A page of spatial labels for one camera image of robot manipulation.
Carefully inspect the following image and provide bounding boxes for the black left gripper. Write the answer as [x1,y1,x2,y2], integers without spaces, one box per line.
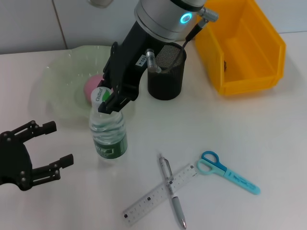
[0,120,74,192]

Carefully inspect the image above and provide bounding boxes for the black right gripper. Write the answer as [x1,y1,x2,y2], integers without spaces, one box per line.
[96,21,156,115]

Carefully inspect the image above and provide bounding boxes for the pink peach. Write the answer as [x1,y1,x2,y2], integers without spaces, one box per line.
[83,74,104,105]

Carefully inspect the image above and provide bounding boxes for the clear water bottle green label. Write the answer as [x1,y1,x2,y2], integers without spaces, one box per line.
[88,86,128,161]

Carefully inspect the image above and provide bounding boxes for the green glass fruit plate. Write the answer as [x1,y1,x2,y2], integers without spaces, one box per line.
[30,45,142,120]

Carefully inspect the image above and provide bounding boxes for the black mesh pen cup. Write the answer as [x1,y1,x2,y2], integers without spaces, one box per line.
[146,42,188,101]

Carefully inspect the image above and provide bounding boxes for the transparent plastic ruler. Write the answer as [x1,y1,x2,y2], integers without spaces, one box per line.
[121,163,199,227]

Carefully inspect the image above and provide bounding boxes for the clear grey ballpoint pen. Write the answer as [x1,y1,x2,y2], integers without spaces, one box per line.
[158,153,187,230]

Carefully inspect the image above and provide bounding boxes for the blue scissors with blade cover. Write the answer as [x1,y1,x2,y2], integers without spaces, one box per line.
[196,150,261,196]

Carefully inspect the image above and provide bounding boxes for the yellow plastic storage bin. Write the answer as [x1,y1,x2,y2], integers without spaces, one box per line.
[195,0,286,96]

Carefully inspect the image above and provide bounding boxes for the right gripper cable with plugs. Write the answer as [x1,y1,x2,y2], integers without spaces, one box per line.
[146,6,219,74]

